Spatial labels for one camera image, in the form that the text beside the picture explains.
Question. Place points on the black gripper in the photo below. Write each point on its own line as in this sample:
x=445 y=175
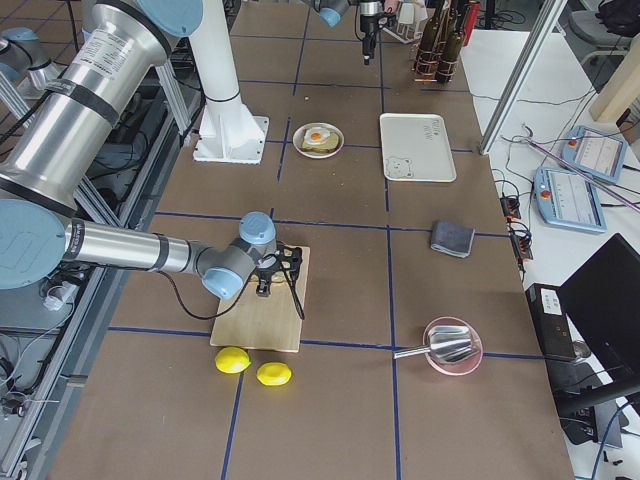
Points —
x=368 y=24
x=265 y=276

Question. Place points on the white round plate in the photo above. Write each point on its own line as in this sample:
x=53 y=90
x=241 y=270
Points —
x=300 y=132

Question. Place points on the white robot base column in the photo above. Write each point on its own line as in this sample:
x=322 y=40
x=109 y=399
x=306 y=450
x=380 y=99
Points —
x=228 y=132

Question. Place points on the white bear tray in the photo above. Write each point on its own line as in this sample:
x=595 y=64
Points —
x=415 y=147

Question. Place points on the wooden cutting board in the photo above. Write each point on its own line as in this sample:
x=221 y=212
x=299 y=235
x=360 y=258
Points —
x=263 y=323

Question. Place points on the dark green wine bottle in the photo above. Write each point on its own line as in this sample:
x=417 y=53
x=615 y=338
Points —
x=434 y=26

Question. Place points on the left yellow lemon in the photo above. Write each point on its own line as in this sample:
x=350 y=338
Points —
x=232 y=360

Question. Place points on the yellow lemon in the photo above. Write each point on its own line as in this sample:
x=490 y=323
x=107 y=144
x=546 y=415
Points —
x=232 y=360
x=274 y=374

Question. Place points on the right yellow lemon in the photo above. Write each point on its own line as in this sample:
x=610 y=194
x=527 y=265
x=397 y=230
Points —
x=274 y=374

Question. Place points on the fried egg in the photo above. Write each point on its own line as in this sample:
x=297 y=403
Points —
x=316 y=135

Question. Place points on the pink grabber stick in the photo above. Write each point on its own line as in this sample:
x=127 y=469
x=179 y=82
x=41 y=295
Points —
x=528 y=140

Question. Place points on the grey folded cloth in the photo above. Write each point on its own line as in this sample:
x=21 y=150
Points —
x=452 y=239

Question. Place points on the metal scoop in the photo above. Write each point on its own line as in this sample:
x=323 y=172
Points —
x=446 y=344

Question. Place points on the pink bowl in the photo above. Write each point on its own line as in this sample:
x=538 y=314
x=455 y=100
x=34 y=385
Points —
x=465 y=366

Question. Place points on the far blue teach pendant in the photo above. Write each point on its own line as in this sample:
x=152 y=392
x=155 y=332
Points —
x=595 y=152

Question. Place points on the blue teach pendant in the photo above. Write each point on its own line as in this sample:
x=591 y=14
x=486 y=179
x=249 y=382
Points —
x=566 y=200
x=595 y=152

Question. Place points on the orange terminal block strip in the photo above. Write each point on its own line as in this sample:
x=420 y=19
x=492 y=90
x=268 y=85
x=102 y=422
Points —
x=519 y=234

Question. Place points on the near blue teach pendant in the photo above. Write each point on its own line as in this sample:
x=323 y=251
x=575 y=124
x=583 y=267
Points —
x=566 y=200

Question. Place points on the black computer box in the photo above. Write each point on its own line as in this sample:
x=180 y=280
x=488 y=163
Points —
x=550 y=322

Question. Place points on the black monitor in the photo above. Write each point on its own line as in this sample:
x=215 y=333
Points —
x=601 y=299

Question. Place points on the white wire cup rack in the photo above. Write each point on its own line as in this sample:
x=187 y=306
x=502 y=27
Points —
x=408 y=21

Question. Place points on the copper wire bottle rack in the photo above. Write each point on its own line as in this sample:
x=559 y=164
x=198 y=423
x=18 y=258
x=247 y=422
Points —
x=431 y=66

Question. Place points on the aluminium frame post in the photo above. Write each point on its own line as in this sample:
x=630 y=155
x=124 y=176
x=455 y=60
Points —
x=543 y=26

